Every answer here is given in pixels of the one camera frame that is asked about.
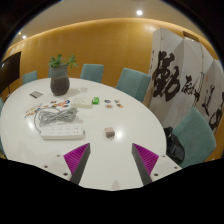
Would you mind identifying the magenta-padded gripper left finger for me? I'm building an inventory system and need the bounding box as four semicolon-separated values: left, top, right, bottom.
42;142;92;186

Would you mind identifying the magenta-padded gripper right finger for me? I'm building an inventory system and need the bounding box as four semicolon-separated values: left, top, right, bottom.
131;142;183;186

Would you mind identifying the pinkish white charger block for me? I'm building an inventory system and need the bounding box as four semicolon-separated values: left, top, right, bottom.
104;126;117;139

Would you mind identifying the white power strip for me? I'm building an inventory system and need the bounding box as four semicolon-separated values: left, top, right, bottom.
39;123;86;141

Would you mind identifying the black bag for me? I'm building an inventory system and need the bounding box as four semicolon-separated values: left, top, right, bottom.
163;126;186;165

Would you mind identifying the flat white box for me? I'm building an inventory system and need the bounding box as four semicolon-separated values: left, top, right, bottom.
70;96;94;109

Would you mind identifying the colourful sticker sheet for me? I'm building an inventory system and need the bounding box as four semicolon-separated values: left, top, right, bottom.
23;102;45;119

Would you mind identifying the small grey card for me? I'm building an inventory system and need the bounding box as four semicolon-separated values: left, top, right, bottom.
29;90;45;100

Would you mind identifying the potted plant in grey vase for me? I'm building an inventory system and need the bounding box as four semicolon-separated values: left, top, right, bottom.
47;53;79;97

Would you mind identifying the group of teal chairs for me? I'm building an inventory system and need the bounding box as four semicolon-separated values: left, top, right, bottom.
0;63;218;170

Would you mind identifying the calligraphy folding screen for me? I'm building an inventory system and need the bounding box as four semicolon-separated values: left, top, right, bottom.
146;27;224;135

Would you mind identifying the group of ceiling lights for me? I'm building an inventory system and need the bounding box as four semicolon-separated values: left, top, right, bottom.
21;9;144;40

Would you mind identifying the coiled grey cable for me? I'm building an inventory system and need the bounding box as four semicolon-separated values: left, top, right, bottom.
33;106;80;134

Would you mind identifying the black wall television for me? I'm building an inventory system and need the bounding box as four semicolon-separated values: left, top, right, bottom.
0;51;22;93

